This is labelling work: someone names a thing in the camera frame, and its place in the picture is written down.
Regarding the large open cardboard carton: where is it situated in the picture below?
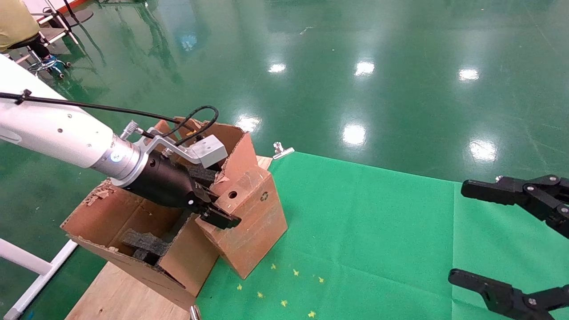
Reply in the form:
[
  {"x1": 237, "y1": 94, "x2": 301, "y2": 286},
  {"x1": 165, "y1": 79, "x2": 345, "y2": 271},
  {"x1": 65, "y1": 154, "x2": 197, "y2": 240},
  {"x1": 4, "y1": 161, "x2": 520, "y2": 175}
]
[{"x1": 60, "y1": 116, "x2": 260, "y2": 312}]

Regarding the black foam insert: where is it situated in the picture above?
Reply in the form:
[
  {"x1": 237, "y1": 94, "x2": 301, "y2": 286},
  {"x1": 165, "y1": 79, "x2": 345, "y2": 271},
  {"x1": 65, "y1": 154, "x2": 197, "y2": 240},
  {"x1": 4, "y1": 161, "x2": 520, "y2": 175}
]
[{"x1": 121, "y1": 209, "x2": 196, "y2": 266}]

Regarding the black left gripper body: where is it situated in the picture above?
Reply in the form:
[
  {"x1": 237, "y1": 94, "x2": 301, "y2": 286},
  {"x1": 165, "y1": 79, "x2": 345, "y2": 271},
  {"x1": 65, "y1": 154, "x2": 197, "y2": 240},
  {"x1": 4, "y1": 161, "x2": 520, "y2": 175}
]
[{"x1": 122, "y1": 153, "x2": 214, "y2": 214}]

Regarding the white tube table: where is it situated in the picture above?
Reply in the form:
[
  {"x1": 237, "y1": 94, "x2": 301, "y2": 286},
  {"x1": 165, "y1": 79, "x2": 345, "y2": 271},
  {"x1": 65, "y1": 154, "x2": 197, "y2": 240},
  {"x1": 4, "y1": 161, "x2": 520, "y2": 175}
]
[{"x1": 27, "y1": 0, "x2": 80, "y2": 47}]

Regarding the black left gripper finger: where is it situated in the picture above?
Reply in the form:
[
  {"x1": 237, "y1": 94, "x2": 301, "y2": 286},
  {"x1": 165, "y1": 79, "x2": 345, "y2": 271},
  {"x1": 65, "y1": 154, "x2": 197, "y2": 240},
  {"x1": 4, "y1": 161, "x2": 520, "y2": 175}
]
[
  {"x1": 190, "y1": 167, "x2": 222, "y2": 189},
  {"x1": 200, "y1": 202, "x2": 242, "y2": 230}
]

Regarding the white tube leg frame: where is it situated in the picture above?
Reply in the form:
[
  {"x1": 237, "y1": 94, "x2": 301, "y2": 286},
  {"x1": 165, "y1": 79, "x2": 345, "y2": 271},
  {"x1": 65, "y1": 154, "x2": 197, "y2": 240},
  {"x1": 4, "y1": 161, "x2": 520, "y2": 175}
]
[{"x1": 0, "y1": 238, "x2": 78, "y2": 320}]

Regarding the black floor stand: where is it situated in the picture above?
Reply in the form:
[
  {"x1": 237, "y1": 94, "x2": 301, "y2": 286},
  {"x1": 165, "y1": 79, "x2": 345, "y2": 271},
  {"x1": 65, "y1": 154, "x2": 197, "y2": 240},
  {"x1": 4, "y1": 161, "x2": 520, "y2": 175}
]
[{"x1": 62, "y1": 0, "x2": 95, "y2": 26}]

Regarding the person in yellow shirt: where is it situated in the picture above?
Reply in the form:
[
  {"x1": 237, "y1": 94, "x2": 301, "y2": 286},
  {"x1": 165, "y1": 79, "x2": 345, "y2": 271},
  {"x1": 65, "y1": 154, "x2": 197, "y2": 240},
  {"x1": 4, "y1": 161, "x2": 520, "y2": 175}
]
[{"x1": 0, "y1": 0, "x2": 40, "y2": 52}]

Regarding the cardboard flap with hole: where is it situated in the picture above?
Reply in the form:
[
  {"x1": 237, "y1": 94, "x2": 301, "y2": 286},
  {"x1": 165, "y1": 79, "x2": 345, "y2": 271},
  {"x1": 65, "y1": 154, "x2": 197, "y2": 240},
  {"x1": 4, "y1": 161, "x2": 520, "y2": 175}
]
[{"x1": 195, "y1": 168, "x2": 289, "y2": 280}]

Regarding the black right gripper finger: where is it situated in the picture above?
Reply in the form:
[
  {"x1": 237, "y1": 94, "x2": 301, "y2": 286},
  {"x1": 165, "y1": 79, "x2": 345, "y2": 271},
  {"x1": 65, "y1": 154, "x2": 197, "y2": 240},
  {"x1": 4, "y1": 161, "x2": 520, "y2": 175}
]
[
  {"x1": 461, "y1": 174, "x2": 569, "y2": 238},
  {"x1": 448, "y1": 268, "x2": 569, "y2": 320}
]

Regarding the black swivel stool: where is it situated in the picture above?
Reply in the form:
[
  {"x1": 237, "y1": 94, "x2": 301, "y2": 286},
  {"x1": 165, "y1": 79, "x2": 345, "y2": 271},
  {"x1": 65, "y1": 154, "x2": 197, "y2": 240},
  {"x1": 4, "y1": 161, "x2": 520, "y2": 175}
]
[{"x1": 9, "y1": 35, "x2": 72, "y2": 80}]

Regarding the green cloth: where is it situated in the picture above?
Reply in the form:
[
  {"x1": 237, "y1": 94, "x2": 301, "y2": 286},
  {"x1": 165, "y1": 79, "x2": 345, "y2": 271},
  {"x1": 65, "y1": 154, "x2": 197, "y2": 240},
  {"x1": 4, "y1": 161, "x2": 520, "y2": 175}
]
[{"x1": 196, "y1": 151, "x2": 569, "y2": 320}]

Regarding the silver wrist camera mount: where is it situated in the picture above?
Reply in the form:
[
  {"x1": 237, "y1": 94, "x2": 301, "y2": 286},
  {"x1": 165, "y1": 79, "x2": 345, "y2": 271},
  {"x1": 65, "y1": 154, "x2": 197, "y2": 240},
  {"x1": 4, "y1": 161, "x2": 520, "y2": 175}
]
[{"x1": 120, "y1": 120, "x2": 228, "y2": 169}]

